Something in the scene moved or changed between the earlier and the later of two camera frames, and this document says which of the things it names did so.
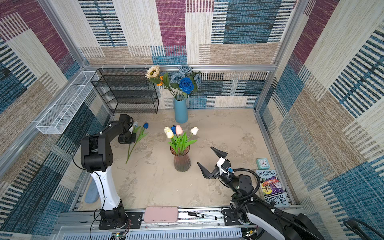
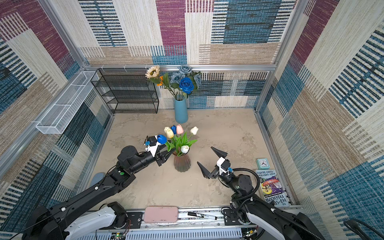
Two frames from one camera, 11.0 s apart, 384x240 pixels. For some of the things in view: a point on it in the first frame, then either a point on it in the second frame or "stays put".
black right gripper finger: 220,153 stays put
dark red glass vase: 182,161 stays put
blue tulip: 142,134 to 163,139
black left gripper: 133,140 to 162,158
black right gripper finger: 206,173 stays put
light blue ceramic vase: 181,111 stays put
